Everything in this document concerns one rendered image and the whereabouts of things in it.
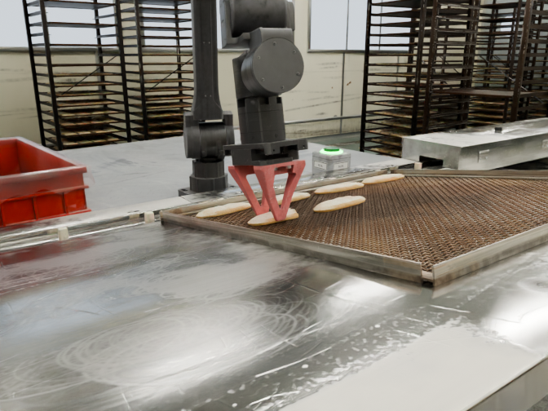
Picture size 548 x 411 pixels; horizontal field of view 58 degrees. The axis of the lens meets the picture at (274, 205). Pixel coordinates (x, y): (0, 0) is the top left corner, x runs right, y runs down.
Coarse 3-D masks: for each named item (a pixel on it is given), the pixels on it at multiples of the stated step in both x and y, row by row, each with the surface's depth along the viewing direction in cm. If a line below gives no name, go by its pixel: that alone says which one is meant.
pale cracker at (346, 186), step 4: (336, 184) 86; (340, 184) 87; (344, 184) 86; (348, 184) 86; (352, 184) 86; (356, 184) 87; (360, 184) 87; (364, 184) 88; (320, 188) 85; (324, 188) 85; (328, 188) 84; (332, 188) 84; (336, 188) 85; (340, 188) 85; (344, 188) 85; (348, 188) 86; (352, 188) 86; (316, 192) 85; (320, 192) 84; (324, 192) 84; (328, 192) 84
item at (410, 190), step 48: (336, 192) 85; (384, 192) 79; (432, 192) 74; (480, 192) 70; (528, 192) 66; (288, 240) 48; (336, 240) 51; (384, 240) 49; (432, 240) 47; (480, 240) 45; (528, 240) 41
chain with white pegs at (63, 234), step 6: (414, 168) 123; (420, 168) 123; (222, 198) 92; (144, 216) 84; (150, 216) 84; (150, 222) 84; (60, 228) 76; (66, 228) 76; (60, 234) 76; (66, 234) 77; (60, 240) 76
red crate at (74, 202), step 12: (36, 192) 91; (48, 192) 92; (72, 192) 96; (84, 192) 97; (0, 204) 87; (12, 204) 89; (24, 204) 90; (36, 204) 91; (48, 204) 93; (60, 204) 95; (72, 204) 96; (84, 204) 98; (0, 216) 88; (12, 216) 90; (24, 216) 91; (36, 216) 92; (48, 216) 94; (60, 216) 95
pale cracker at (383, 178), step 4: (376, 176) 93; (380, 176) 93; (384, 176) 92; (388, 176) 92; (392, 176) 93; (396, 176) 93; (400, 176) 94; (364, 180) 92; (368, 180) 91; (372, 180) 91; (376, 180) 91; (380, 180) 91; (384, 180) 91; (388, 180) 92; (392, 180) 92
